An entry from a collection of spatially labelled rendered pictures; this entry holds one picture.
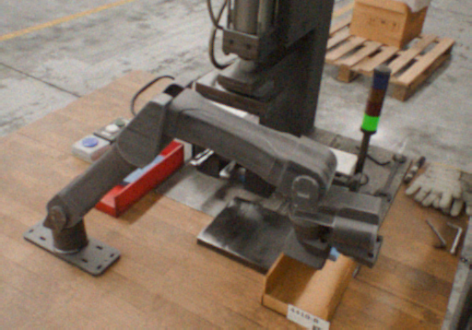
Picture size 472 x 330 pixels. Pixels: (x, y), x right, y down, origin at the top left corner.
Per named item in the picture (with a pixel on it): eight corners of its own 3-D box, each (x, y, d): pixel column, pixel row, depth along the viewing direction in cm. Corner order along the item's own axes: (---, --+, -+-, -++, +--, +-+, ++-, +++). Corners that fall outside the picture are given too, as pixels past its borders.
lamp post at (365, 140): (341, 180, 121) (365, 68, 105) (348, 168, 126) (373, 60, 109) (364, 188, 119) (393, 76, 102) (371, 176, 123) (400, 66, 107)
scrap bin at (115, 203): (75, 199, 109) (72, 178, 106) (147, 148, 128) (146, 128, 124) (117, 218, 105) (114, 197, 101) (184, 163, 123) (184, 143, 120)
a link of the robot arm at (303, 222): (341, 211, 74) (340, 194, 69) (333, 246, 72) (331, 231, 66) (298, 201, 77) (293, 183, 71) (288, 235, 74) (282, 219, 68)
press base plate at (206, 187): (100, 177, 121) (100, 167, 119) (209, 100, 158) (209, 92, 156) (351, 288, 97) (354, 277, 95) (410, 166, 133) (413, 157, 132)
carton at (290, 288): (260, 308, 89) (264, 277, 84) (312, 228, 107) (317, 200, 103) (325, 340, 84) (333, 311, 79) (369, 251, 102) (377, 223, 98)
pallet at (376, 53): (350, 28, 489) (353, 13, 481) (451, 54, 443) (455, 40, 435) (288, 63, 406) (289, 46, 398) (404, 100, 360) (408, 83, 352)
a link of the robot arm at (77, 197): (87, 211, 95) (186, 128, 75) (64, 232, 90) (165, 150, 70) (64, 188, 94) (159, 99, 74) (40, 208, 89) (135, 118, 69)
